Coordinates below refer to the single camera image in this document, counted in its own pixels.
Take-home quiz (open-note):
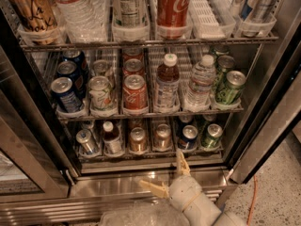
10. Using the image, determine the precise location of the brown tea bottle middle shelf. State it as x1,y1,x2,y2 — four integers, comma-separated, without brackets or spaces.
154,54,180,108

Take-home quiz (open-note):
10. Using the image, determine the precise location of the rear blue Pepsi can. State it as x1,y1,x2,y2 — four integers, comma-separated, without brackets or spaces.
63,50,89,81

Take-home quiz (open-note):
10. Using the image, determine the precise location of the white green can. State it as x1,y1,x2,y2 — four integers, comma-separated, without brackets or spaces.
88,76,113,111
92,59,115,87

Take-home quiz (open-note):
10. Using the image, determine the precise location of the rear red Coke can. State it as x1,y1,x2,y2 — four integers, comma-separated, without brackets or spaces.
122,48,143,61

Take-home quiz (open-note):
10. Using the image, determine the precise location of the middle wire shelf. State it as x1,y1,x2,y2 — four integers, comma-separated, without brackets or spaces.
56,105,244,122

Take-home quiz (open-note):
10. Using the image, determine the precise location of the silver can bottom shelf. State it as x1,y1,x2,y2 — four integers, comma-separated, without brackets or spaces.
76,129,99,154

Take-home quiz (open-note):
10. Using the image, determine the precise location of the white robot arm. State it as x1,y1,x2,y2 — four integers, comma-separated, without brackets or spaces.
138,149,247,226

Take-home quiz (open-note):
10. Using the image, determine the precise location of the rear green can middle shelf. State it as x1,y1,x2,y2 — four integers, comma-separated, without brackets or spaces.
211,44,230,57

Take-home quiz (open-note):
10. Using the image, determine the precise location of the empty white shelf tray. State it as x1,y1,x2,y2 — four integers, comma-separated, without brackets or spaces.
189,0,236,40

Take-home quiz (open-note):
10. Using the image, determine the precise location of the blue pepsi can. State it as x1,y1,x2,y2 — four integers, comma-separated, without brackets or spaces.
63,50,89,81
56,60,86,99
51,77,84,113

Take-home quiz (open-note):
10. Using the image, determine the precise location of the orange cable on floor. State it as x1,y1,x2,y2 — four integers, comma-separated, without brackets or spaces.
246,174,259,226

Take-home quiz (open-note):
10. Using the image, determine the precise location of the orange can shelf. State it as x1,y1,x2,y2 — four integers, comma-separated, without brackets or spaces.
129,127,147,153
154,123,171,152

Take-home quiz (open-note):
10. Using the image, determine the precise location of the red coke can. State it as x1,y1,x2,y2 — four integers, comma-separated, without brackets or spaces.
123,74,148,110
122,58,145,77
122,48,143,61

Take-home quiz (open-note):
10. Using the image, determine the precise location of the rear white green can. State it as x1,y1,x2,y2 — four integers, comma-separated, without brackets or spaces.
92,59,115,87

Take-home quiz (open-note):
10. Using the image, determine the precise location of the wire shelf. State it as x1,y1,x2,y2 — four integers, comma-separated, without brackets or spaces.
56,105,244,122
21,32,279,53

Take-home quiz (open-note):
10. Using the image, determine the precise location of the front green can middle shelf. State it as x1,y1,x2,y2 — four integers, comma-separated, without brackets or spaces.
214,71,246,105

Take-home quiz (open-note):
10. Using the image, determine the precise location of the clear plastic bin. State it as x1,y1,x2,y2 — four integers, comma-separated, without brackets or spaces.
100,201,190,226

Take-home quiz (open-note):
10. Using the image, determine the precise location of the left glass fridge door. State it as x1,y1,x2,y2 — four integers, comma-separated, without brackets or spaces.
0,47,69,203

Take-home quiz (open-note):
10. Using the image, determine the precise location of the clear water bottle top shelf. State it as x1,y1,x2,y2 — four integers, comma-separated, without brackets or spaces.
55,0,104,43

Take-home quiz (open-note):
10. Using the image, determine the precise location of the clear water bottle middle shelf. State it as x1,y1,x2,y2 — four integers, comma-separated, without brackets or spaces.
186,55,216,108

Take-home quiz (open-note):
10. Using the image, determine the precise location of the small tea bottle bottom shelf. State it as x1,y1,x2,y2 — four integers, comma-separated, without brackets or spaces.
102,121,122,154

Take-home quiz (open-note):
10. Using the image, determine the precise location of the blue can bottom shelf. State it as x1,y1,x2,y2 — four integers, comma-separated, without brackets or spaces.
178,125,198,150

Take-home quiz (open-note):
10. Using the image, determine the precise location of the clear water bottle shelf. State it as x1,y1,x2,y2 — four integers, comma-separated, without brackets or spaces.
186,55,216,108
55,0,104,43

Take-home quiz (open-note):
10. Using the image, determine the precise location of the blue silver can top shelf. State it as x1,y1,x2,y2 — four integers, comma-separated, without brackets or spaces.
230,0,277,38

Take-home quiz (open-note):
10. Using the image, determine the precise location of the top wire shelf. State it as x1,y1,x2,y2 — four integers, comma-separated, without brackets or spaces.
21,32,279,53

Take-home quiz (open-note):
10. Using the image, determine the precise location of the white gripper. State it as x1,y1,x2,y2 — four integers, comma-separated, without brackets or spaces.
138,149,203,210

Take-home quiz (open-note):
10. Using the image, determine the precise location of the La Croix orange can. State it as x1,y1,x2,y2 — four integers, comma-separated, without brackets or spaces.
8,0,57,45

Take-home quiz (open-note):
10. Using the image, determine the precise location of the front red Coke can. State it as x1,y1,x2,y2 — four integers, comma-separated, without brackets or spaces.
123,74,148,110

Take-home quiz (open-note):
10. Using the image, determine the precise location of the front white green can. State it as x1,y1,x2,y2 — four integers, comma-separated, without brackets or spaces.
88,76,113,111

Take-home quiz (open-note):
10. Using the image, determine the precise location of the red Coca-Cola bottle top shelf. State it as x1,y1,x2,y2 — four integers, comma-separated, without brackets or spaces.
157,0,190,40

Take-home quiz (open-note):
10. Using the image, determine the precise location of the front blue Pepsi can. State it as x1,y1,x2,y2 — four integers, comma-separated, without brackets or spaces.
51,77,84,113

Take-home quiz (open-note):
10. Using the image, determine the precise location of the right fridge door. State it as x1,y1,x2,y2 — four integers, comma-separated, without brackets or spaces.
229,8,301,184

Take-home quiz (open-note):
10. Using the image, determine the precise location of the green can bottom shelf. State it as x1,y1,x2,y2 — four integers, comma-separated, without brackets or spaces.
201,123,223,149

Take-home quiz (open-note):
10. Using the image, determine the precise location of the middle blue Pepsi can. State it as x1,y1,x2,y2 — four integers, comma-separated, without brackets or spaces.
56,60,86,99

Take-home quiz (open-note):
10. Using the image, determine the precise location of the green can shelf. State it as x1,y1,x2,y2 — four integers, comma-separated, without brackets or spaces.
211,44,230,57
201,123,223,149
214,71,246,105
213,55,235,91

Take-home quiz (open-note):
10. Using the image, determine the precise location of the middle red Coke can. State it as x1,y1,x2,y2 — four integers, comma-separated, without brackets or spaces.
122,58,145,77

